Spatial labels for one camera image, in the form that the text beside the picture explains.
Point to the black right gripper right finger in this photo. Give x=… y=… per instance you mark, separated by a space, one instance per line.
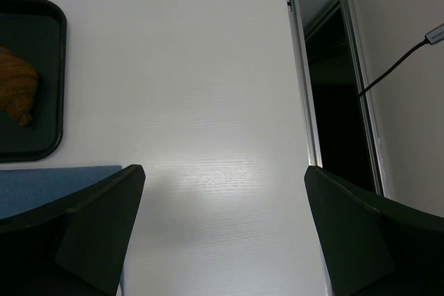
x=373 y=245

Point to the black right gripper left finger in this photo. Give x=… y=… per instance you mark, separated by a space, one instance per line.
x=75 y=245

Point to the blue cloth placemat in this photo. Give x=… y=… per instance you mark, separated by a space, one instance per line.
x=23 y=190

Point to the dark brown croissant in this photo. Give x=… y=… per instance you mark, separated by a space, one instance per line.
x=19 y=83

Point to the black serving tray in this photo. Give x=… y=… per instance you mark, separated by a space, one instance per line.
x=36 y=31

